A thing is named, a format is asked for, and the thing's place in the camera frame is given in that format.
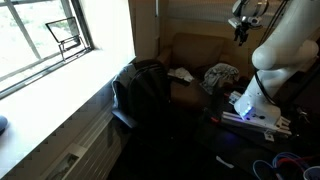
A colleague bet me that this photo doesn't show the aluminium robot base mount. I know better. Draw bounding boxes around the aluminium robot base mount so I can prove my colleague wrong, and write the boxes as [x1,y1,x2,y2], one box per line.
[221,110,293,143]

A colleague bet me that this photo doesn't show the white plastic cup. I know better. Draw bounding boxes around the white plastic cup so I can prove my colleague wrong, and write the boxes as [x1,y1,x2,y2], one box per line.
[302,165,320,180]

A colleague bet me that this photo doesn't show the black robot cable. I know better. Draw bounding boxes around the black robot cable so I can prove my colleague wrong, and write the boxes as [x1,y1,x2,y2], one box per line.
[253,0,289,106]

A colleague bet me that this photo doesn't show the white bed mattress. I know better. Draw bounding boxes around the white bed mattress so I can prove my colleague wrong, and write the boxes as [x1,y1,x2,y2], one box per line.
[166,0,236,25]

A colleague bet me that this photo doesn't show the white radiator heater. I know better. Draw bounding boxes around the white radiator heater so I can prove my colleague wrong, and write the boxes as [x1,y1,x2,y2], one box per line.
[39,103,124,180]

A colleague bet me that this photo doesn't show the dark grey jacket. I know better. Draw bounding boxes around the dark grey jacket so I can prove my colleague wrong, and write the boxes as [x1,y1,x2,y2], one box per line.
[111,63,138,111]

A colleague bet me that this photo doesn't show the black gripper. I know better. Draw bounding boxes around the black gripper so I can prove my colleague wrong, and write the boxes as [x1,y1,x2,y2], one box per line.
[234,21,252,47]

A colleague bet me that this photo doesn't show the crumpled white cloth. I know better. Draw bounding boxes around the crumpled white cloth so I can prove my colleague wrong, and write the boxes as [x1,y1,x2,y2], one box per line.
[167,67,195,83]

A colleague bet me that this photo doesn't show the dark window frame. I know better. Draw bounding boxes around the dark window frame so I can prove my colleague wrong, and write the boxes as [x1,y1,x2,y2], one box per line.
[0,0,94,100]

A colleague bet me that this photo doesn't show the black office chair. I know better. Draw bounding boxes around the black office chair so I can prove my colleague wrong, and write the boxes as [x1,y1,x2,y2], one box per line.
[111,59,175,132]

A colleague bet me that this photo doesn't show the brown leather couch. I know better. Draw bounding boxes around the brown leather couch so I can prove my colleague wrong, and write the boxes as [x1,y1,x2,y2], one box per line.
[156,31,254,111]

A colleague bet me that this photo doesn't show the small white box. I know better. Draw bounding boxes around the small white box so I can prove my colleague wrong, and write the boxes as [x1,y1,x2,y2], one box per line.
[229,90,243,106]

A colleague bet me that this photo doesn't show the white tape strip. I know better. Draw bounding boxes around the white tape strip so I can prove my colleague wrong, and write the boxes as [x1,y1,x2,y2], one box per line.
[215,155,235,169]

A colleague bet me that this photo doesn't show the black robot table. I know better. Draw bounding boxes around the black robot table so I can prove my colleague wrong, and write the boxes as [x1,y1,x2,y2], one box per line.
[196,99,320,180]

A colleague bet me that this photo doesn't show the crumpled grey cloth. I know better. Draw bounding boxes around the crumpled grey cloth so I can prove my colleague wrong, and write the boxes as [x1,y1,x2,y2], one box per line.
[200,62,240,95]

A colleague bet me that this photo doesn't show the black framed glass stand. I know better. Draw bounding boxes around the black framed glass stand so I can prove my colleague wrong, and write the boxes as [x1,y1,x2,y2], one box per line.
[45,16,84,63]

